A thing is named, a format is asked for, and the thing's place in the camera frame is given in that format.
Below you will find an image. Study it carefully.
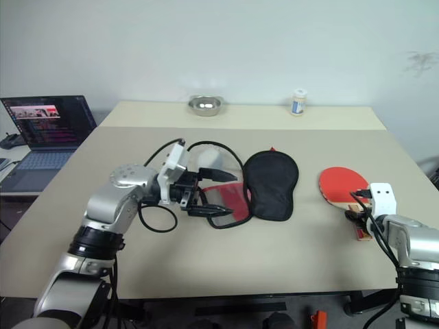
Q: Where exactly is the dark rounded shape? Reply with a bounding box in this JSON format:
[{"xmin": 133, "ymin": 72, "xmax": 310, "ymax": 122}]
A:
[{"xmin": 262, "ymin": 311, "xmax": 296, "ymax": 329}]

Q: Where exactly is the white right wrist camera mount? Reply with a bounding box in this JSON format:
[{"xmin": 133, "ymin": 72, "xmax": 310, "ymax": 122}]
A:
[{"xmin": 368, "ymin": 182, "xmax": 398, "ymax": 217}]

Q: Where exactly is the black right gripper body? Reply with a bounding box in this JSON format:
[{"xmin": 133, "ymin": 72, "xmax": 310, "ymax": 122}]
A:
[{"xmin": 359, "ymin": 197, "xmax": 373, "ymax": 222}]

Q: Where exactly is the stainless steel bowl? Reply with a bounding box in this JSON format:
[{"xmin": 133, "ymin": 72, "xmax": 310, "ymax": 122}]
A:
[{"xmin": 187, "ymin": 95, "xmax": 226, "ymax": 118}]

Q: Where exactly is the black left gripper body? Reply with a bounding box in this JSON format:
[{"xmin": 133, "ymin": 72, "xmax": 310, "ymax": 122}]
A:
[{"xmin": 169, "ymin": 169, "xmax": 204, "ymax": 212}]

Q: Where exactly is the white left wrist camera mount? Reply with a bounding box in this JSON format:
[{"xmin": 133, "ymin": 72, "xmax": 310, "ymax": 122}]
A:
[{"xmin": 156, "ymin": 141, "xmax": 190, "ymax": 206}]

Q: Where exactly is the black table leg foot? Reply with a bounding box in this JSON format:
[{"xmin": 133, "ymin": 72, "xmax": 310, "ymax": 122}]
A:
[{"xmin": 344, "ymin": 290, "xmax": 366, "ymax": 317}]

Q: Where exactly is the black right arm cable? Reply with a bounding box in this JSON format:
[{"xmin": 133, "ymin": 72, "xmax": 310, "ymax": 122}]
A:
[{"xmin": 361, "ymin": 202, "xmax": 404, "ymax": 329}]

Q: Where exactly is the black table frame crossbar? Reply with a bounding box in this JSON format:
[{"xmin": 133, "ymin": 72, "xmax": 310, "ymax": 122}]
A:
[{"xmin": 194, "ymin": 301, "xmax": 287, "ymax": 317}]

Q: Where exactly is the black left camera cable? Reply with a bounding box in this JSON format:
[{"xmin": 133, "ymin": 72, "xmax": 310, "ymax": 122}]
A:
[{"xmin": 143, "ymin": 138, "xmax": 187, "ymax": 168}]

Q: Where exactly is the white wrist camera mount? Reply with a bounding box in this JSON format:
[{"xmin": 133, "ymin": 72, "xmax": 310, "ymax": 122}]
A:
[
  {"xmin": 156, "ymin": 141, "xmax": 190, "ymax": 206},
  {"xmin": 368, "ymin": 182, "xmax": 398, "ymax": 217}
]

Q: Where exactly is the red table tennis paddle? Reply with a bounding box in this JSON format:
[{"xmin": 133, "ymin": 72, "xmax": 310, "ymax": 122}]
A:
[{"xmin": 318, "ymin": 166, "xmax": 374, "ymax": 243}]

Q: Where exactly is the orange and black tool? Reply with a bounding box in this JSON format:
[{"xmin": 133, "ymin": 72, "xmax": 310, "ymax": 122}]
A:
[{"xmin": 309, "ymin": 309, "xmax": 327, "ymax": 329}]

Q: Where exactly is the black paddle case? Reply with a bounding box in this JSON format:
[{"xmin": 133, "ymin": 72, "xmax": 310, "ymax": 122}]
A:
[{"xmin": 188, "ymin": 141, "xmax": 300, "ymax": 230}]

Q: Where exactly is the open blue laptop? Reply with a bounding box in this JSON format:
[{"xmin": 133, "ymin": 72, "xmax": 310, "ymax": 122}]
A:
[{"xmin": 0, "ymin": 95, "xmax": 98, "ymax": 193}]

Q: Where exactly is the small white-capped jar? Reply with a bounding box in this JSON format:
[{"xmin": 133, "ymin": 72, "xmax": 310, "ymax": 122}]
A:
[{"xmin": 290, "ymin": 88, "xmax": 308, "ymax": 117}]

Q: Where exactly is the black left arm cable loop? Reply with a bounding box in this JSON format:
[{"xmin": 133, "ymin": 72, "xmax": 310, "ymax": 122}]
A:
[{"xmin": 138, "ymin": 197, "xmax": 178, "ymax": 234}]

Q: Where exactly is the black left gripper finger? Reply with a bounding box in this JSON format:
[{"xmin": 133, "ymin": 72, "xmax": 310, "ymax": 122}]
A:
[
  {"xmin": 198, "ymin": 167, "xmax": 239, "ymax": 184},
  {"xmin": 187, "ymin": 204, "xmax": 235, "ymax": 218}
]

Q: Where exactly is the black handheld controller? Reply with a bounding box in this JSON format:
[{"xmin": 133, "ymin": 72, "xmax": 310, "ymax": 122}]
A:
[{"xmin": 0, "ymin": 132, "xmax": 25, "ymax": 149}]

